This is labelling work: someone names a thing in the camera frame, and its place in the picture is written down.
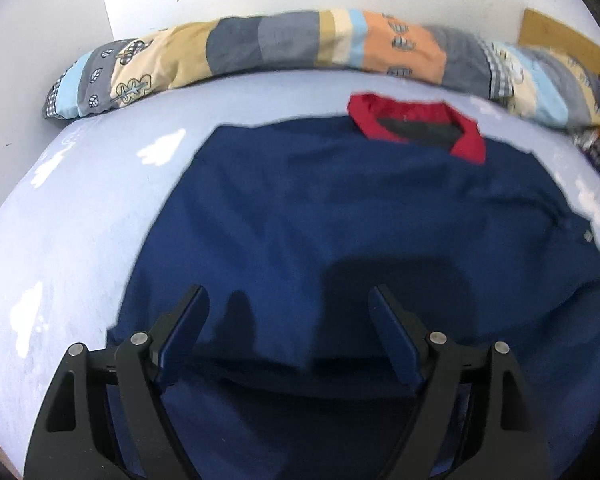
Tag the patchwork patterned pillow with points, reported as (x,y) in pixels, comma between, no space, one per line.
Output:
(230,45)

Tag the navy shirt with red collar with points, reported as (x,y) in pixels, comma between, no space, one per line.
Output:
(330,200)

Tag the brown cardboard piece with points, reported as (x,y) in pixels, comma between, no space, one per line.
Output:
(560,35)

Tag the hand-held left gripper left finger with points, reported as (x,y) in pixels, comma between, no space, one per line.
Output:
(180,332)

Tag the light blue printed bed sheet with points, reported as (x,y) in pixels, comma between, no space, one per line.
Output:
(80,235)

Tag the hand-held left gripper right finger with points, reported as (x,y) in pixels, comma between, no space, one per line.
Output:
(394,332)

